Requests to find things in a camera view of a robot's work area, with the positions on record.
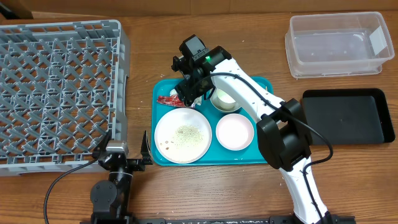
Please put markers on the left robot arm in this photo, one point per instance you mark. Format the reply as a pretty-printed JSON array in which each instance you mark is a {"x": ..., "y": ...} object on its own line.
[{"x": 110, "y": 198}]

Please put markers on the grey metal bowl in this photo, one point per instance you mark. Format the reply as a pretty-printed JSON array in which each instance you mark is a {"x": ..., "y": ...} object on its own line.
[{"x": 214, "y": 101}]

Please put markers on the white cup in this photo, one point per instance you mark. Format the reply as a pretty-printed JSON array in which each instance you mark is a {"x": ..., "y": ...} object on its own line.
[{"x": 225, "y": 101}]

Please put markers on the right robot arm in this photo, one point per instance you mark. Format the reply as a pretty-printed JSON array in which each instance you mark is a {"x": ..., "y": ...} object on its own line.
[{"x": 283, "y": 135}]

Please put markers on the teal serving tray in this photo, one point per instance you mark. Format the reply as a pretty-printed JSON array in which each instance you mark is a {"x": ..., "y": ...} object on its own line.
[{"x": 216, "y": 155}]

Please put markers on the large white plate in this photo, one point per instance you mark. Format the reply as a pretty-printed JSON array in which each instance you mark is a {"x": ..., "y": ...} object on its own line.
[{"x": 183, "y": 136}]

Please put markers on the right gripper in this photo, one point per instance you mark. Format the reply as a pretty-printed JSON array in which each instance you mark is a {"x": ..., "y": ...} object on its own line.
[{"x": 189, "y": 93}]

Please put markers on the grey plastic dish rack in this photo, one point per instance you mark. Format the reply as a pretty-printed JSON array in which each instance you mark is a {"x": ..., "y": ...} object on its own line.
[{"x": 63, "y": 88}]

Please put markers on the red sauce packet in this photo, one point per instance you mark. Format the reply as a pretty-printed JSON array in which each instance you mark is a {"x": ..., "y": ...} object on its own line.
[{"x": 173, "y": 100}]

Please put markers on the white napkin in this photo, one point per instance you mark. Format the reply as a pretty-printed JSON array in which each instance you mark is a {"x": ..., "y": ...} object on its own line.
[{"x": 179, "y": 103}]

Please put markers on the small white bowl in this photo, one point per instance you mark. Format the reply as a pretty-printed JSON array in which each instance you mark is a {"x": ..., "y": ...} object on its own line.
[{"x": 234, "y": 132}]

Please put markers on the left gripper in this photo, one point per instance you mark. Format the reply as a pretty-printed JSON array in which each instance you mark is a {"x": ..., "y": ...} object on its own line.
[{"x": 140, "y": 165}]

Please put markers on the black plastic tray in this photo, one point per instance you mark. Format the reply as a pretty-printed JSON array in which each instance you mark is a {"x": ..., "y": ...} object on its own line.
[{"x": 349, "y": 116}]

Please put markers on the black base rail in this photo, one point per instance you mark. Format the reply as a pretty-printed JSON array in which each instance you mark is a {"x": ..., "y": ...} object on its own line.
[{"x": 290, "y": 219}]

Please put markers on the clear plastic waste bin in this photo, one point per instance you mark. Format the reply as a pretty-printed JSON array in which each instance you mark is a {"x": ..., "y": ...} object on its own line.
[{"x": 337, "y": 45}]

